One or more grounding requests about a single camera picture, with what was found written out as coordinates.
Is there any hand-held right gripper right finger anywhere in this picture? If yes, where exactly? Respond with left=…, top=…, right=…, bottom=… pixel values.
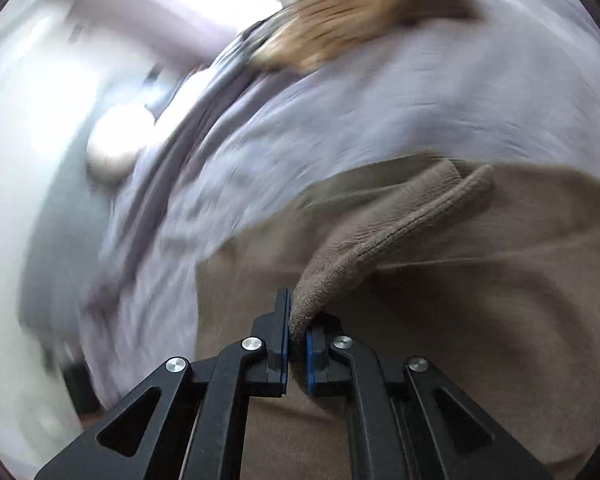
left=305, top=312, right=556, bottom=480

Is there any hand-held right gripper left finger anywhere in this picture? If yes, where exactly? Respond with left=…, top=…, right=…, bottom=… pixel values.
left=34, top=287, right=293, bottom=480

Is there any brown knit sweater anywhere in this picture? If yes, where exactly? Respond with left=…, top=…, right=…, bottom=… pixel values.
left=195, top=157, right=600, bottom=480

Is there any grey bed sheet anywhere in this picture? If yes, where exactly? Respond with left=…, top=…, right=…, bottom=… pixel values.
left=130, top=20, right=271, bottom=281

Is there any lavender embossed blanket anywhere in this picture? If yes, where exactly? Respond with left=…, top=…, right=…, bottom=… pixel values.
left=80, top=0, right=600, bottom=411

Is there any white pillow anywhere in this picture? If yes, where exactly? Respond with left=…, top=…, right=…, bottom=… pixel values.
left=86, top=104, right=157, bottom=182

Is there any tan striped cloth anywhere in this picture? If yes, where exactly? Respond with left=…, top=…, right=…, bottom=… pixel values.
left=252, top=0, right=531, bottom=73

